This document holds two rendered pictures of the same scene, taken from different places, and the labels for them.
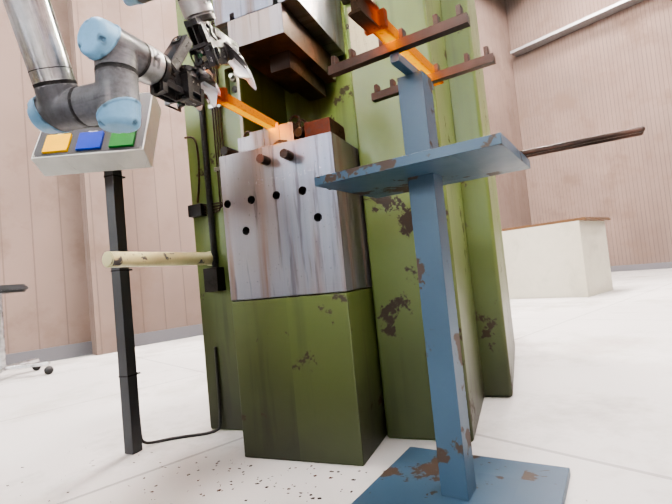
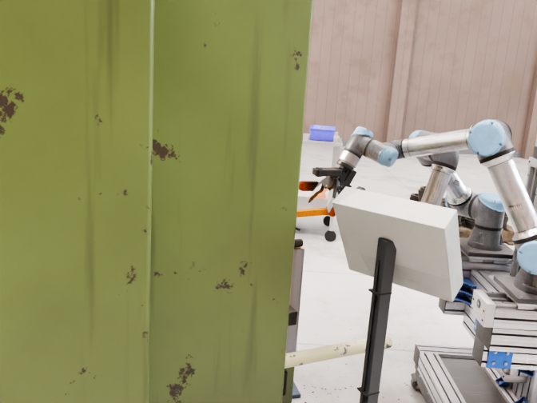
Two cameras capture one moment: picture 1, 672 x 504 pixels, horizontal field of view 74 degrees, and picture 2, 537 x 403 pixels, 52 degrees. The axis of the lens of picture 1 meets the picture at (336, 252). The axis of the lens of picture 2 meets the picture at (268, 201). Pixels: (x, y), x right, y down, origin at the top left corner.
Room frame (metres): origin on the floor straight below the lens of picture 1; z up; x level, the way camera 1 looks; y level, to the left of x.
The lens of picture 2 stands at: (2.84, 1.46, 1.52)
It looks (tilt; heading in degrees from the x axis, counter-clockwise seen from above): 13 degrees down; 222
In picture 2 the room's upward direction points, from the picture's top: 4 degrees clockwise
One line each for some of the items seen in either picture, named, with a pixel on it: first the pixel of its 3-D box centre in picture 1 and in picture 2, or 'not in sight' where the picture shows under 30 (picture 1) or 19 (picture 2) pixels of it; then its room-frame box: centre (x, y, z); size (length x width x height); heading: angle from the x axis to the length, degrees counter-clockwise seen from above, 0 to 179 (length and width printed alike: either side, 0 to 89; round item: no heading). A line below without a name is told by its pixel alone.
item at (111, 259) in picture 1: (166, 259); (336, 351); (1.41, 0.54, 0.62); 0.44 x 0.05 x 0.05; 158
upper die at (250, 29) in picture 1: (286, 54); not in sight; (1.56, 0.11, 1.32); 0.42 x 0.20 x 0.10; 158
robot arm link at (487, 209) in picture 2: not in sight; (489, 209); (0.42, 0.62, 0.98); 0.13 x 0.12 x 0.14; 75
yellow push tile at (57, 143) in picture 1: (57, 144); not in sight; (1.37, 0.83, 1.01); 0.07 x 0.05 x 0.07; 93
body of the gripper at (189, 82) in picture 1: (174, 82); not in sight; (0.97, 0.32, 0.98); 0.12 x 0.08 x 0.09; 158
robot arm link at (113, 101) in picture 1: (111, 101); not in sight; (0.83, 0.40, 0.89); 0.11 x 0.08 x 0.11; 75
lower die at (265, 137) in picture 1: (296, 153); not in sight; (1.56, 0.11, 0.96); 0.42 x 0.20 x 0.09; 158
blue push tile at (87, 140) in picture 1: (90, 141); not in sight; (1.38, 0.73, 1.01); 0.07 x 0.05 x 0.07; 93
